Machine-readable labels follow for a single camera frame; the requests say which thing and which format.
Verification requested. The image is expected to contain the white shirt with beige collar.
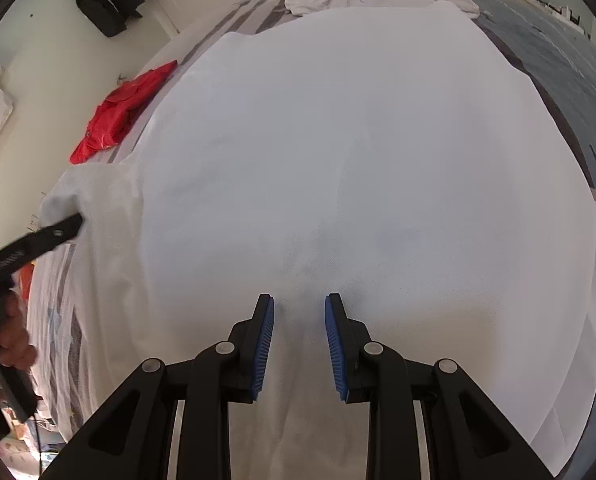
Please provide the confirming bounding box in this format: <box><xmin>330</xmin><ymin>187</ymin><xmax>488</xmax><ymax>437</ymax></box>
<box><xmin>40</xmin><ymin>1</ymin><xmax>596</xmax><ymax>480</ymax></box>

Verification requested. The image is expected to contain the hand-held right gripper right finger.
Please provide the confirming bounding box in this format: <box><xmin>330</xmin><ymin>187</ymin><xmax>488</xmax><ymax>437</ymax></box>
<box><xmin>324</xmin><ymin>292</ymin><xmax>555</xmax><ymax>480</ymax></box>

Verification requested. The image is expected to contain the grey striped bed sheet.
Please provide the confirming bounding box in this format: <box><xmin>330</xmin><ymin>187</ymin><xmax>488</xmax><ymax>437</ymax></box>
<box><xmin>28</xmin><ymin>0</ymin><xmax>304</xmax><ymax>441</ymax></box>

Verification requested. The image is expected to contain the person's left hand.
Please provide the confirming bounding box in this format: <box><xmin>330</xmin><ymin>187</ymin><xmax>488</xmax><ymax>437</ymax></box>
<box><xmin>0</xmin><ymin>291</ymin><xmax>38</xmax><ymax>371</ymax></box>

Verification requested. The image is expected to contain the blue quilt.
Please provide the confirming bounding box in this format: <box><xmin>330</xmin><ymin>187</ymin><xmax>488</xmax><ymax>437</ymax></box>
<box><xmin>470</xmin><ymin>0</ymin><xmax>596</xmax><ymax>206</ymax></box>

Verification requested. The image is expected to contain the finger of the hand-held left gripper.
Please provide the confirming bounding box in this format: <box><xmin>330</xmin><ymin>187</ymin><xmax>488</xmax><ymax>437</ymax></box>
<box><xmin>0</xmin><ymin>212</ymin><xmax>85</xmax><ymax>277</ymax></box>

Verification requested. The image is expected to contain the white shelf with small items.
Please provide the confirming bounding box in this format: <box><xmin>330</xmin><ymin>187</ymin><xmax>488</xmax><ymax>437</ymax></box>
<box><xmin>515</xmin><ymin>0</ymin><xmax>593</xmax><ymax>40</ymax></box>

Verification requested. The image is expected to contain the red garment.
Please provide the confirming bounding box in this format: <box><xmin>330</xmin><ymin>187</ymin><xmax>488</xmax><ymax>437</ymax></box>
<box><xmin>69</xmin><ymin>60</ymin><xmax>179</xmax><ymax>165</ymax></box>

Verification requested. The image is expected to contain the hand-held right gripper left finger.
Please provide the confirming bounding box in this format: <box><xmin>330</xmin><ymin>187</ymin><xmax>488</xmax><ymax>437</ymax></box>
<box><xmin>38</xmin><ymin>294</ymin><xmax>275</xmax><ymax>480</ymax></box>

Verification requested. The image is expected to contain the black bag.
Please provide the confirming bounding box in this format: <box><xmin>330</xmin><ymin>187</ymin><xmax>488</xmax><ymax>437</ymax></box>
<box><xmin>71</xmin><ymin>0</ymin><xmax>146</xmax><ymax>38</ymax></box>

